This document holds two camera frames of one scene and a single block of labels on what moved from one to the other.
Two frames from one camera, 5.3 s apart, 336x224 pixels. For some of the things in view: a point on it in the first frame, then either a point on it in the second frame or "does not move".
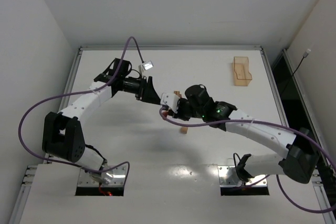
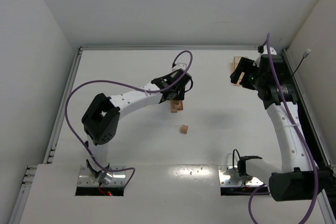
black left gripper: x=143 y=92 to x=175 y=96
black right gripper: x=180 y=109 to x=240 y=70
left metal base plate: x=115 y=177 does not move
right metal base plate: x=228 y=177 does not move
